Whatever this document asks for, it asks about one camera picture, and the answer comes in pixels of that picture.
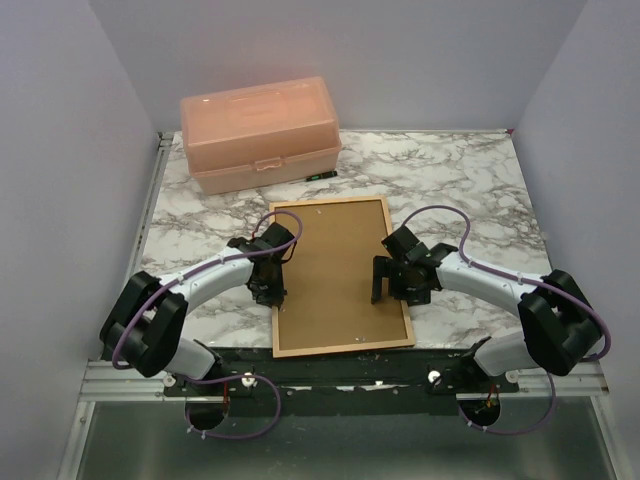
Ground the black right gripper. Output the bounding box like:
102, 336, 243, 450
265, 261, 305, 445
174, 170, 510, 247
372, 254, 431, 306

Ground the brown frame backing board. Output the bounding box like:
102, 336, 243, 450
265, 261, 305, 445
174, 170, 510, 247
275, 200, 410, 352

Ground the brown wooden picture frame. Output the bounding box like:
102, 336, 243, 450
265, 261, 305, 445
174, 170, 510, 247
268, 195, 416, 359

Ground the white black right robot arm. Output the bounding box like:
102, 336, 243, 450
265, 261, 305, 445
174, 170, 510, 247
371, 238, 610, 392

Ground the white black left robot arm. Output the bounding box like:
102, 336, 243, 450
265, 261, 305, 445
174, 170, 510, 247
100, 238, 295, 395

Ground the black green marker pen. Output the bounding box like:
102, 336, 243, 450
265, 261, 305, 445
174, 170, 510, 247
305, 170, 338, 182

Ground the pink plastic storage box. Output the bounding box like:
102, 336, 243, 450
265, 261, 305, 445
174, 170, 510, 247
180, 77, 342, 195

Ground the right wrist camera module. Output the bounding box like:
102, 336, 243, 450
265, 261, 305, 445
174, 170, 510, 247
382, 226, 431, 264

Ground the black robot mounting base rail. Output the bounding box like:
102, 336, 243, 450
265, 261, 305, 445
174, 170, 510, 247
102, 344, 556, 419

